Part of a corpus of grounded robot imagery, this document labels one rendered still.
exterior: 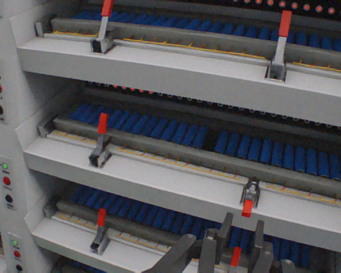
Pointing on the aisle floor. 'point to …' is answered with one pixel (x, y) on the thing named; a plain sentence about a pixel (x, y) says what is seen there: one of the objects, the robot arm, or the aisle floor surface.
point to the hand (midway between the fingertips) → (239, 240)
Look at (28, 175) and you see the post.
